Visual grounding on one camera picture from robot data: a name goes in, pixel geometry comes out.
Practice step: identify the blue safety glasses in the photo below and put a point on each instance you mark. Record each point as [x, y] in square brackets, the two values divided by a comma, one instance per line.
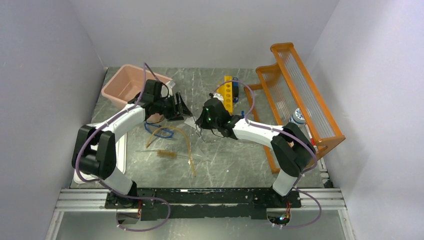
[153, 128]

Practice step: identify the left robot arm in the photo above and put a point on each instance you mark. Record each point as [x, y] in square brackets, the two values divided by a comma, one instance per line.
[101, 164]

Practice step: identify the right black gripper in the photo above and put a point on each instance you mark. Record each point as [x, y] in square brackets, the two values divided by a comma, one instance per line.
[201, 120]

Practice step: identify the brown test tube brush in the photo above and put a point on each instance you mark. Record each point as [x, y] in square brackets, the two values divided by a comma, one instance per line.
[163, 153]

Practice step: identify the white blue small jar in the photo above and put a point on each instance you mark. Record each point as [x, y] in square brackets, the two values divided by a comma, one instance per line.
[297, 118]

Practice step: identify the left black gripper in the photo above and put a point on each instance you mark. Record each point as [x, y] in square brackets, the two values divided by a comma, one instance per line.
[181, 108]

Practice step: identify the white paper packet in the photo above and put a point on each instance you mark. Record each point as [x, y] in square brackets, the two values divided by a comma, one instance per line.
[190, 121]

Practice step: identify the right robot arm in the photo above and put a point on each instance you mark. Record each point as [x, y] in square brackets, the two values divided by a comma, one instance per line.
[293, 150]

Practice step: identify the orange wooden shelf rack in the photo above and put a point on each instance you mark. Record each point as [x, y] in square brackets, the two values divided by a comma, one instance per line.
[287, 86]

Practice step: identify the yellow test tube rack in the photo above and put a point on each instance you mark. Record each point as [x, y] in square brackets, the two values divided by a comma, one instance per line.
[226, 90]

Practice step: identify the white plastic lid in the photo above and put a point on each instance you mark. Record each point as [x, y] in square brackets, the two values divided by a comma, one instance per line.
[120, 150]

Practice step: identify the pink plastic bin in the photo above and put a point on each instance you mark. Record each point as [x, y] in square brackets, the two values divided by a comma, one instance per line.
[128, 81]

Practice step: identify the metal forceps scissors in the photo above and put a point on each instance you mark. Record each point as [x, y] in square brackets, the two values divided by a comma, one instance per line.
[198, 127]

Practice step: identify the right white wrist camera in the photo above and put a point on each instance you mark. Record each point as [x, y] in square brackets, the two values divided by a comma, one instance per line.
[218, 96]

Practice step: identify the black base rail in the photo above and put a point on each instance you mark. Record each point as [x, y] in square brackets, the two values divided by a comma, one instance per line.
[197, 203]

